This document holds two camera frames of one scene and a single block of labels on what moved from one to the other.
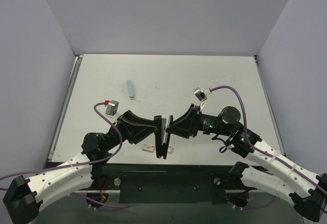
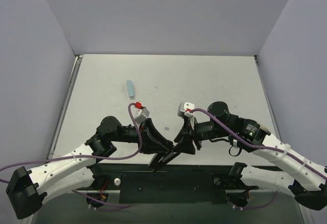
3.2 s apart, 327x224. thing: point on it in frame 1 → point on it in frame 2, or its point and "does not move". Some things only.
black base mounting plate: x=154 y=183 does not move
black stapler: x=162 y=137 → x=161 y=159
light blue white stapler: x=130 y=89 does not move
